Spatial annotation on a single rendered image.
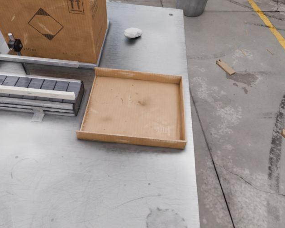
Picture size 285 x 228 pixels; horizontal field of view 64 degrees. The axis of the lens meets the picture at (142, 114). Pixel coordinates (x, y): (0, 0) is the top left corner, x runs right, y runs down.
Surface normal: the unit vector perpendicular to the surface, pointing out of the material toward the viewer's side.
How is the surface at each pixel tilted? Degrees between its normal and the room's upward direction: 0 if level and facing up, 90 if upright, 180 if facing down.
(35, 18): 90
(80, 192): 0
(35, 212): 0
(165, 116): 0
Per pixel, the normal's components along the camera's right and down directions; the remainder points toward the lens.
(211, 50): 0.07, -0.61
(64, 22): -0.07, 0.79
